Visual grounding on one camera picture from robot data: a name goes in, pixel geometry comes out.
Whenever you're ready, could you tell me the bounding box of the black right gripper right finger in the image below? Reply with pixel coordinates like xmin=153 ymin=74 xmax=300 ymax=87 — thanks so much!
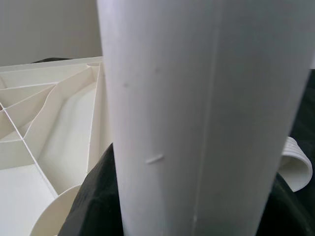
xmin=255 ymin=172 xmax=315 ymax=236

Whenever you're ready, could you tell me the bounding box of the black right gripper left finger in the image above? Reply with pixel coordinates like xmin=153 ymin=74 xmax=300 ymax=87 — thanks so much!
xmin=59 ymin=142 xmax=126 ymax=236

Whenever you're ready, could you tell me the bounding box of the white plastic table top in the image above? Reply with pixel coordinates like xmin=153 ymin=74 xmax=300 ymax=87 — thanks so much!
xmin=0 ymin=56 xmax=116 ymax=236

